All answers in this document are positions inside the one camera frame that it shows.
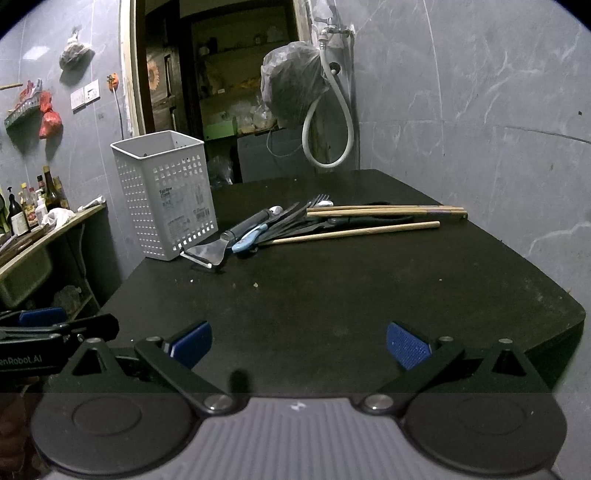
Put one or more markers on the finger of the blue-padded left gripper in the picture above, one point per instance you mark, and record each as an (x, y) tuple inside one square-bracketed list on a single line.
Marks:
[(172, 360)]

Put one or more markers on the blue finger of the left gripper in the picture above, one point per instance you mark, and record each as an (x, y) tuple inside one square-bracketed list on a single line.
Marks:
[(44, 315)]

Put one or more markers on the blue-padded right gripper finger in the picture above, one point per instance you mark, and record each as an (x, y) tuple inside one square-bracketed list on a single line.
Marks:
[(425, 363)]

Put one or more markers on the metal spatula black handle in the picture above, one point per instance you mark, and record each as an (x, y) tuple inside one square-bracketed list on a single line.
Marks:
[(210, 255)]

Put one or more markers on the blue handled peeler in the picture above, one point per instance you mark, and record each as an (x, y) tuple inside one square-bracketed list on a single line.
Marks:
[(249, 238)]

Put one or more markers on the wooden chopstick plain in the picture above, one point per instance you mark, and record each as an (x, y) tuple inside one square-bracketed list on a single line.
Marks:
[(356, 233)]

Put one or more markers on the white perforated utensil basket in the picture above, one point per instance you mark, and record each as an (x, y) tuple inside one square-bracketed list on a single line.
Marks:
[(165, 183)]

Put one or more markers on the wooden chopstick purple band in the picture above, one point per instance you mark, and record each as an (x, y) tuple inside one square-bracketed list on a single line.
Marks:
[(385, 212)]

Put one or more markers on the silver fork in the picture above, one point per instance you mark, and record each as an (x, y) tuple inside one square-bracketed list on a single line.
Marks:
[(294, 212)]

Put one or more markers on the kitchen counter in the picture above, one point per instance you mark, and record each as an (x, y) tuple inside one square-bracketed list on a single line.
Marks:
[(53, 235)]

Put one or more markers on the dark glass bottle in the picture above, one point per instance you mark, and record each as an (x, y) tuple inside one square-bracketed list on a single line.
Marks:
[(17, 216)]

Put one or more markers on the white cloth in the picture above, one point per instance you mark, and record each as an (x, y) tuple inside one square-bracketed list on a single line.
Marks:
[(57, 218)]

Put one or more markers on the brown tall bottle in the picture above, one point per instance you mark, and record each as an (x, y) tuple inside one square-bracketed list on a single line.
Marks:
[(52, 198)]

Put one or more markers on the red plastic bag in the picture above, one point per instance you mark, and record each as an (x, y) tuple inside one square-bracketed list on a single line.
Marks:
[(51, 122)]

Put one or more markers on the green box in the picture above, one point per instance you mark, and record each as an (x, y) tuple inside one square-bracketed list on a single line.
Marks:
[(221, 129)]

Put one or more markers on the grey plastic bag hanging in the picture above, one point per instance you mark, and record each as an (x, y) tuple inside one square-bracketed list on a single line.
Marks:
[(291, 78)]

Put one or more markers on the black handled scissors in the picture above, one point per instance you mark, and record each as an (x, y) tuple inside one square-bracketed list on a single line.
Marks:
[(305, 225)]

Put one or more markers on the wall rack shelf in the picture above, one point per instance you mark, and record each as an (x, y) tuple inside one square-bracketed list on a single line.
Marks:
[(28, 103)]

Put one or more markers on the white wall switch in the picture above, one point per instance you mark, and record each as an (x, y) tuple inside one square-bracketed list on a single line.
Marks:
[(85, 95)]

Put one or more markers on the door frame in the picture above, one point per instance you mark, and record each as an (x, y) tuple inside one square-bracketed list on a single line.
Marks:
[(129, 67)]

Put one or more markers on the orange wall plug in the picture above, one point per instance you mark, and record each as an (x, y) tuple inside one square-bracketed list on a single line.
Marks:
[(112, 82)]

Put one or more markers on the hanging grey bag on wall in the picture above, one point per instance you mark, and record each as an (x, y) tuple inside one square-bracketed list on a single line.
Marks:
[(74, 52)]

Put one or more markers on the wall faucet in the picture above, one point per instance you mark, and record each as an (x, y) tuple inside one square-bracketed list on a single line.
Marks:
[(326, 29)]

